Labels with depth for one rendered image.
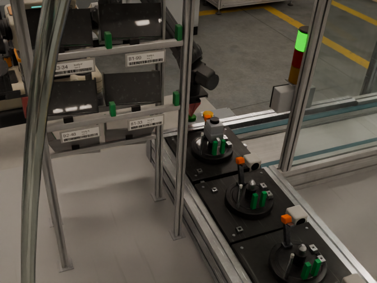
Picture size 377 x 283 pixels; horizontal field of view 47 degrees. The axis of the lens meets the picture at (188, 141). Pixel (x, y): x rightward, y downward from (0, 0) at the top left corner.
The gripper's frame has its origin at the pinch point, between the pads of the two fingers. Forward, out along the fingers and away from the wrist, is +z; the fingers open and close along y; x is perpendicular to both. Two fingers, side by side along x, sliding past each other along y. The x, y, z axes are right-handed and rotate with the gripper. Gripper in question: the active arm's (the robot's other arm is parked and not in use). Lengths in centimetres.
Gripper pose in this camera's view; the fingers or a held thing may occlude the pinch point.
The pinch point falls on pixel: (190, 113)
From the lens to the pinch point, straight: 160.4
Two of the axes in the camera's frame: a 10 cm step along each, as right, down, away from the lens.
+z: -0.5, 8.1, 5.9
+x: -3.8, -5.6, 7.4
